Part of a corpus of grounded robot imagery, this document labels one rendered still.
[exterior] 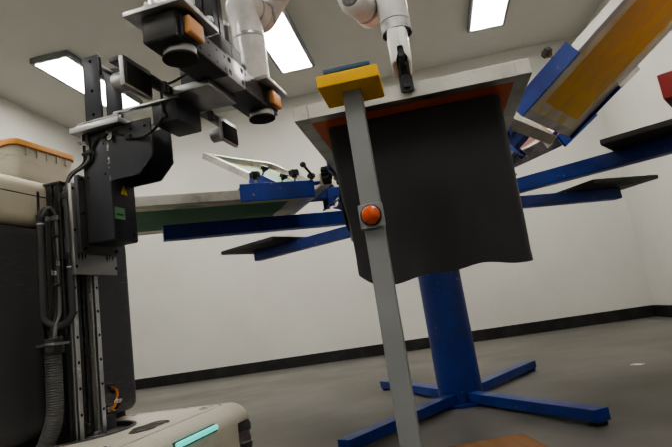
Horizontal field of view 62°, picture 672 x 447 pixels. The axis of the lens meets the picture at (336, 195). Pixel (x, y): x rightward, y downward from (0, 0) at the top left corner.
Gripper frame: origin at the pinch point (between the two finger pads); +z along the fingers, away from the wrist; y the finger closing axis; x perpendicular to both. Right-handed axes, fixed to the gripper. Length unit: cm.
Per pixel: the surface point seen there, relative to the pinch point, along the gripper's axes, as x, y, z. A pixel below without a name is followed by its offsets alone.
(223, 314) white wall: -237, -471, 33
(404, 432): -12, 21, 74
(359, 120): -11.1, 21.2, 12.6
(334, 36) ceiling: -54, -351, -201
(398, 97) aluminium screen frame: -2.5, 1.9, 2.2
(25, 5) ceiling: -259, -200, -200
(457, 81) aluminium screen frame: 12.0, 1.9, 1.2
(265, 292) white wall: -187, -471, 17
